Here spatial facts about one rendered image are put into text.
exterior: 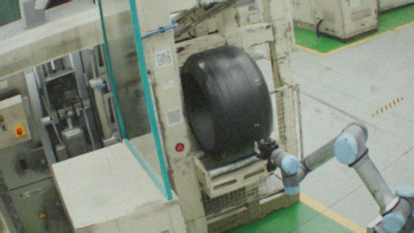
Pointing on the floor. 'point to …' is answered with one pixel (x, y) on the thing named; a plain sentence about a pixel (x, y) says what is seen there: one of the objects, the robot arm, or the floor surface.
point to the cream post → (183, 182)
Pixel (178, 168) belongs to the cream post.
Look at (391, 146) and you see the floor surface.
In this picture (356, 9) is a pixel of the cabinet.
